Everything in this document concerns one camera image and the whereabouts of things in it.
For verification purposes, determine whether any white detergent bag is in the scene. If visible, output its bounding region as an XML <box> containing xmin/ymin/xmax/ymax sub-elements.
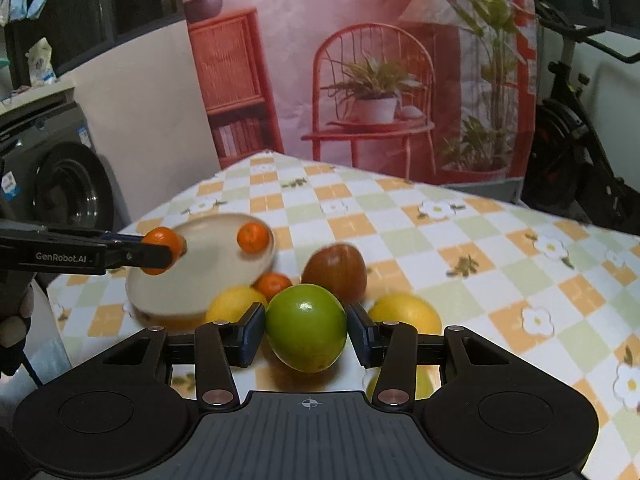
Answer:
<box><xmin>27</xmin><ymin>37</ymin><xmax>58</xmax><ymax>86</ymax></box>

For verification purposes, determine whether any green apple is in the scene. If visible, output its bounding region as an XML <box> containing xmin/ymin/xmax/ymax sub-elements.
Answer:
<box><xmin>265</xmin><ymin>284</ymin><xmax>348</xmax><ymax>373</ymax></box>
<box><xmin>366</xmin><ymin>367</ymin><xmax>435</xmax><ymax>401</ymax></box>

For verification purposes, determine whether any hanging light blue cloth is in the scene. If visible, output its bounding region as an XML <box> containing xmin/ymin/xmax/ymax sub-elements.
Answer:
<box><xmin>0</xmin><ymin>0</ymin><xmax>51</xmax><ymax>26</ymax></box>

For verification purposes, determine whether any person's left hand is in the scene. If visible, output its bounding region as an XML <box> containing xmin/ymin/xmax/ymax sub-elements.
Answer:
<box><xmin>0</xmin><ymin>285</ymin><xmax>35</xmax><ymax>377</ymax></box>

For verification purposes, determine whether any checkered floral tablecloth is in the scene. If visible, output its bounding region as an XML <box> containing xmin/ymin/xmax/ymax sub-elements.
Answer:
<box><xmin>47</xmin><ymin>150</ymin><xmax>640</xmax><ymax>480</ymax></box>

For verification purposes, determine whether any black exercise bike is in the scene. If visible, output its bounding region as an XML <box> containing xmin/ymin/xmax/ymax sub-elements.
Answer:
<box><xmin>520</xmin><ymin>0</ymin><xmax>640</xmax><ymax>233</ymax></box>

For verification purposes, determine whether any printed pink backdrop cloth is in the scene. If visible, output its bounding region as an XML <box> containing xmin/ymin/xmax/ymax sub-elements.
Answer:
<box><xmin>177</xmin><ymin>0</ymin><xmax>543</xmax><ymax>186</ymax></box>

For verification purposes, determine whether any red apple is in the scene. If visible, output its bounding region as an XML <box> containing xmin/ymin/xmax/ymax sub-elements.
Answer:
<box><xmin>301</xmin><ymin>243</ymin><xmax>368</xmax><ymax>306</ymax></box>

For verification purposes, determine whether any small orange mandarin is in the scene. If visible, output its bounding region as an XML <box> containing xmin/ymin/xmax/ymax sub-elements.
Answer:
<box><xmin>236</xmin><ymin>222</ymin><xmax>272</xmax><ymax>255</ymax></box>
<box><xmin>141</xmin><ymin>226</ymin><xmax>187</xmax><ymax>276</ymax></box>
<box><xmin>255</xmin><ymin>272</ymin><xmax>293</xmax><ymax>303</ymax></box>

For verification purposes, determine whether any beige round plate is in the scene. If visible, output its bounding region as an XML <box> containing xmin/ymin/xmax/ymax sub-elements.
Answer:
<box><xmin>125</xmin><ymin>213</ymin><xmax>277</xmax><ymax>328</ymax></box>

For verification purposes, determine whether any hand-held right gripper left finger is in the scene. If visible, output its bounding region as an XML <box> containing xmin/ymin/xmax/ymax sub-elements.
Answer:
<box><xmin>101</xmin><ymin>304</ymin><xmax>266</xmax><ymax>411</ymax></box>

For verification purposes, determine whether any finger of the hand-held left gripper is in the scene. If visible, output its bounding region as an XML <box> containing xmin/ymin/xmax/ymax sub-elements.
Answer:
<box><xmin>47</xmin><ymin>227</ymin><xmax>151</xmax><ymax>247</ymax></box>
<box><xmin>106</xmin><ymin>244</ymin><xmax>178</xmax><ymax>269</ymax></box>

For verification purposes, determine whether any yellow lemon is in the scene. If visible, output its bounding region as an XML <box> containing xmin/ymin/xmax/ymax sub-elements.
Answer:
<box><xmin>205</xmin><ymin>286</ymin><xmax>268</xmax><ymax>326</ymax></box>
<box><xmin>368</xmin><ymin>293</ymin><xmax>443</xmax><ymax>336</ymax></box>

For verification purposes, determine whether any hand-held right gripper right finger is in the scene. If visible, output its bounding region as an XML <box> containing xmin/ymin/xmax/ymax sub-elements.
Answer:
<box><xmin>346</xmin><ymin>302</ymin><xmax>518</xmax><ymax>413</ymax></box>

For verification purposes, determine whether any grey washing machine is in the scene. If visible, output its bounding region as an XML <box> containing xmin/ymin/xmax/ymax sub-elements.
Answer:
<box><xmin>0</xmin><ymin>82</ymin><xmax>133</xmax><ymax>281</ymax></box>

